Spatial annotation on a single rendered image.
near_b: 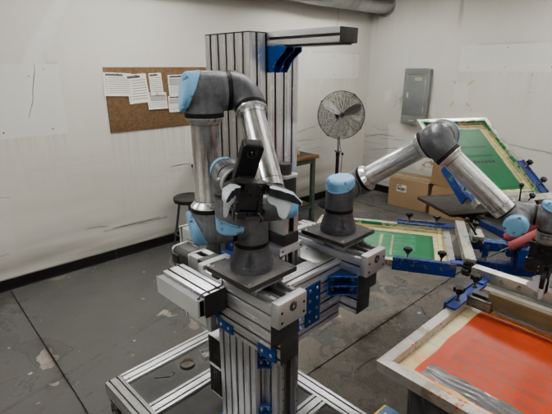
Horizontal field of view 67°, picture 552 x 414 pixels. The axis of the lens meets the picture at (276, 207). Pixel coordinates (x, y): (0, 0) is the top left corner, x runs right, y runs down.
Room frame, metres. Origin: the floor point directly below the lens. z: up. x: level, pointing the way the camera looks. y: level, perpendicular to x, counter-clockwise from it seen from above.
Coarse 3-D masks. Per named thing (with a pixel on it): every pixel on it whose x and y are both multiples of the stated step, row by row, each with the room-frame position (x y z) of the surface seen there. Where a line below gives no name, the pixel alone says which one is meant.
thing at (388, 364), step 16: (464, 304) 1.52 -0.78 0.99; (432, 320) 1.40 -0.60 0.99; (448, 320) 1.44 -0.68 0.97; (416, 336) 1.30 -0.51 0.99; (400, 352) 1.21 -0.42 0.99; (384, 368) 1.14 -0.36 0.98; (400, 368) 1.13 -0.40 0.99; (416, 384) 1.06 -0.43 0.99; (432, 384) 1.05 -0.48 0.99; (432, 400) 1.02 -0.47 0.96; (448, 400) 0.99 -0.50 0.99
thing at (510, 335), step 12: (480, 312) 1.51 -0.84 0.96; (468, 324) 1.42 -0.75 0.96; (480, 324) 1.42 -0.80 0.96; (492, 324) 1.42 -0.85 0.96; (504, 324) 1.42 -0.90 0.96; (456, 336) 1.35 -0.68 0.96; (468, 336) 1.35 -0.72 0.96; (492, 336) 1.35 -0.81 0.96; (504, 336) 1.35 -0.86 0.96; (516, 336) 1.35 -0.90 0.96; (528, 336) 1.35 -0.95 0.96; (444, 348) 1.28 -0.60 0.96; (456, 348) 1.28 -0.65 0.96; (516, 348) 1.28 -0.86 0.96; (432, 360) 1.21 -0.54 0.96; (444, 360) 1.21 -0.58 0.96; (420, 372) 1.15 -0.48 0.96; (480, 396) 1.04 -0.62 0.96
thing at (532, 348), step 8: (536, 336) 1.35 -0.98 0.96; (544, 336) 1.35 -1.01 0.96; (528, 344) 1.30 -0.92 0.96; (536, 344) 1.30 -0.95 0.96; (544, 344) 1.30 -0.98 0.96; (528, 352) 1.25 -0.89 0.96; (536, 352) 1.25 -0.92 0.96; (544, 352) 1.25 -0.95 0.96; (544, 360) 1.21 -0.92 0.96; (488, 392) 1.06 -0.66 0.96; (504, 400) 1.03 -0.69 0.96; (520, 408) 1.00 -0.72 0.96
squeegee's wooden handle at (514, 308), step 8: (496, 296) 1.47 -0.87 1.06; (504, 296) 1.46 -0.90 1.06; (496, 304) 1.46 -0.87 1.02; (504, 304) 1.44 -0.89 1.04; (512, 304) 1.42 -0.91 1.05; (520, 304) 1.40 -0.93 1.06; (528, 304) 1.40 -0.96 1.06; (504, 312) 1.44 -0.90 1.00; (512, 312) 1.42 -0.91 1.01; (520, 312) 1.40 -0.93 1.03; (528, 312) 1.38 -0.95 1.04; (536, 312) 1.36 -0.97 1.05; (544, 312) 1.35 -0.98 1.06; (528, 320) 1.38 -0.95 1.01; (536, 320) 1.36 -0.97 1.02; (544, 320) 1.34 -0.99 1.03; (544, 328) 1.34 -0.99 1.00
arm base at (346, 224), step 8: (328, 216) 1.64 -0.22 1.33; (336, 216) 1.62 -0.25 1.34; (344, 216) 1.62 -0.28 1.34; (352, 216) 1.65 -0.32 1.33; (320, 224) 1.67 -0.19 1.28; (328, 224) 1.63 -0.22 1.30; (336, 224) 1.61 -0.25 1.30; (344, 224) 1.61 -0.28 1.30; (352, 224) 1.63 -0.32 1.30; (328, 232) 1.62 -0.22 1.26; (336, 232) 1.60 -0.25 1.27; (344, 232) 1.60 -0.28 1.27; (352, 232) 1.62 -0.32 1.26
